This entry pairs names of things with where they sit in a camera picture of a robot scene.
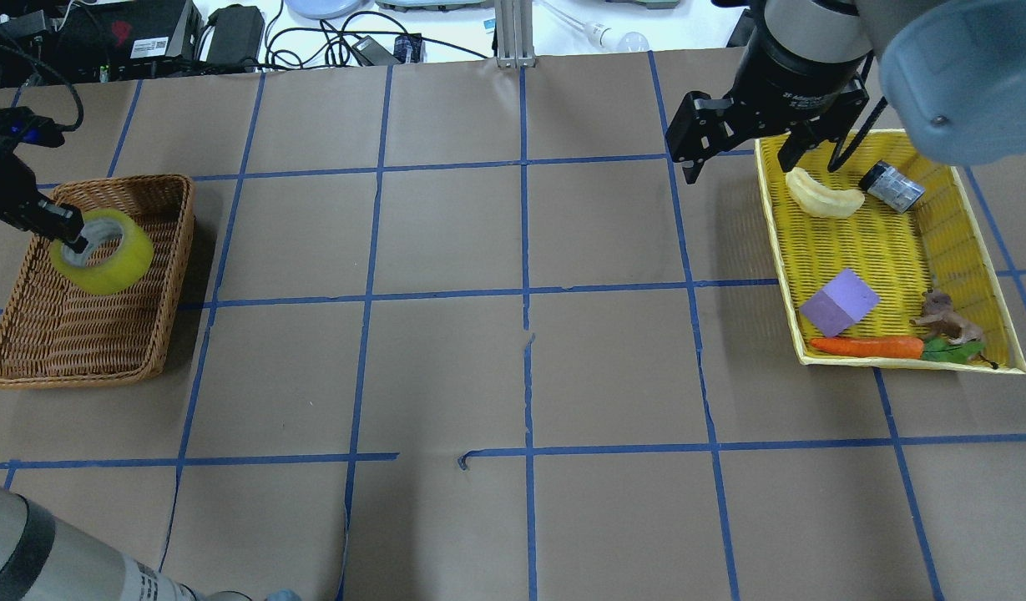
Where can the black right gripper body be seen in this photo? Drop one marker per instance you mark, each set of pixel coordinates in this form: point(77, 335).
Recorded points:
point(801, 77)

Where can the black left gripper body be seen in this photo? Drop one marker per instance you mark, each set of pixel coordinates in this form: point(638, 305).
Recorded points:
point(5, 198)

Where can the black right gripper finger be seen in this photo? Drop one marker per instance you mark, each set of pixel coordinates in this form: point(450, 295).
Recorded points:
point(697, 132)
point(834, 125)

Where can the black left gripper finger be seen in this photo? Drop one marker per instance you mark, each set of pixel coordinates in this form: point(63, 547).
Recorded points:
point(61, 223)

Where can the yellow tape roll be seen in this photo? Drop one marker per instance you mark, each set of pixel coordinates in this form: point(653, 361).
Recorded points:
point(115, 255)

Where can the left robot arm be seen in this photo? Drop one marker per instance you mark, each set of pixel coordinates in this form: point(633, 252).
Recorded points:
point(42, 557)

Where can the yellow toy banana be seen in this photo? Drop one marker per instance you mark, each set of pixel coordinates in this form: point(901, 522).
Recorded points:
point(820, 201)

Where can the small black can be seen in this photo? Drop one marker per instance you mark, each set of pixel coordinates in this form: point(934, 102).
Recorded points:
point(896, 190)

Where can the brown wicker basket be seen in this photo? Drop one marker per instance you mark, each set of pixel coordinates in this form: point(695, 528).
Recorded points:
point(52, 334)

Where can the yellow plastic tray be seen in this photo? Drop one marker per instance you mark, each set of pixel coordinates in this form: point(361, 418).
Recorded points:
point(935, 245)

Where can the purple foam cube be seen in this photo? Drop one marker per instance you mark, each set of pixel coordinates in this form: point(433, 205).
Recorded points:
point(840, 304)

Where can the black computer box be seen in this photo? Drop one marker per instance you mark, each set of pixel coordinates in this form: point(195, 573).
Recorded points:
point(123, 40)

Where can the brown toy figure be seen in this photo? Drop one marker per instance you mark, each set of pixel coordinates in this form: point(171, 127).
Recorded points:
point(938, 313)

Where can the orange toy carrot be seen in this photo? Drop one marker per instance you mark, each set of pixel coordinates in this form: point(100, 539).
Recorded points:
point(935, 349)

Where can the black power adapter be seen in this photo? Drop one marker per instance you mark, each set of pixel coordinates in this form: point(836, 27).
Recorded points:
point(234, 40)

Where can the blue plate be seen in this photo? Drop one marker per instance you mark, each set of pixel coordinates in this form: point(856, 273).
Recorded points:
point(322, 9)

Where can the aluminium frame post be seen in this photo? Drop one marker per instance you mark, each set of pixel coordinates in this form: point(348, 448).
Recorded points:
point(514, 34)

